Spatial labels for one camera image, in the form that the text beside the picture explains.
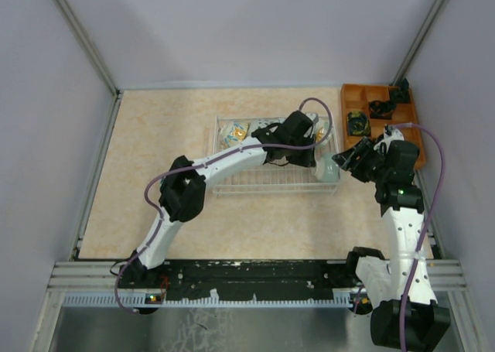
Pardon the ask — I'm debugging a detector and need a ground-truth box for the black yellow object in tray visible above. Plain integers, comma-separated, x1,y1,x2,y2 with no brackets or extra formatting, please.
346,111,371,137

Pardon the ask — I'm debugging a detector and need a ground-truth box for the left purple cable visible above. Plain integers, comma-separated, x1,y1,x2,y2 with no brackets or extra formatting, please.
114,97,334,314

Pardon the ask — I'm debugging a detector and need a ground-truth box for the pale green ringed bowl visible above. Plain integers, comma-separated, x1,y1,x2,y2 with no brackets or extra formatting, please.
313,152,340,183

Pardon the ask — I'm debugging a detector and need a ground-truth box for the black object tray corner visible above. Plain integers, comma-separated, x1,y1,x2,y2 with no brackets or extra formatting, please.
388,78,411,104

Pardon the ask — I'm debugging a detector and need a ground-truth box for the blue bowl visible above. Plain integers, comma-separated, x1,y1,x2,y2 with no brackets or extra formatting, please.
248,117,285,135

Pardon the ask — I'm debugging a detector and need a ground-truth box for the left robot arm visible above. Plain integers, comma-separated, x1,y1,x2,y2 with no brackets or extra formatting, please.
118,111,319,288

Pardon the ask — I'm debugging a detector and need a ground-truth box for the black object tray centre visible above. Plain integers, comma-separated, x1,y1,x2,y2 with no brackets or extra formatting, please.
368,100,397,120

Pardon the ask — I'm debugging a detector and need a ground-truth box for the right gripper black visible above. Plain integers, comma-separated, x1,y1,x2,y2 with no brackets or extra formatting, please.
333,136,390,184

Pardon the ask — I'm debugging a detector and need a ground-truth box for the white wire dish rack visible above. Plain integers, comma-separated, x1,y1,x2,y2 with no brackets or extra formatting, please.
213,127,341,196

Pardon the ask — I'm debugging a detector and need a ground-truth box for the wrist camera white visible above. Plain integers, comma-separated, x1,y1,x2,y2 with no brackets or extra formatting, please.
374,125,405,155
306,112,319,124

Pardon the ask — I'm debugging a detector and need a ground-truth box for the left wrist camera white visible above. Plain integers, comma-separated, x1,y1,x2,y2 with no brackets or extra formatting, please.
306,112,319,124

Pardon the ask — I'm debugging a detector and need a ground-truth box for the wooden compartment tray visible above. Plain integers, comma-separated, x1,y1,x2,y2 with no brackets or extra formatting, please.
340,80,418,150

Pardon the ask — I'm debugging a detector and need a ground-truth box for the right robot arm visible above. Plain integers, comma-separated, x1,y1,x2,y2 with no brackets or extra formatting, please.
333,137,451,351

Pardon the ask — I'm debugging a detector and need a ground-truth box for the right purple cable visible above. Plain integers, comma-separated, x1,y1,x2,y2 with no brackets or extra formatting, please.
386,122,446,351

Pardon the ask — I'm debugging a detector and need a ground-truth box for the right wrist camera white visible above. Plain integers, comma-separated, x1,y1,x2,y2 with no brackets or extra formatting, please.
374,125,405,155

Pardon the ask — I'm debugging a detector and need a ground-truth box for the white cable duct strip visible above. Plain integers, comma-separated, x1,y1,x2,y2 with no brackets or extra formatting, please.
63,292,372,307

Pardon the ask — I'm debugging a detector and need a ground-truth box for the purple cable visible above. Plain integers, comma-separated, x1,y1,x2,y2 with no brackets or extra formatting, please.
114,97,334,314
386,122,446,351

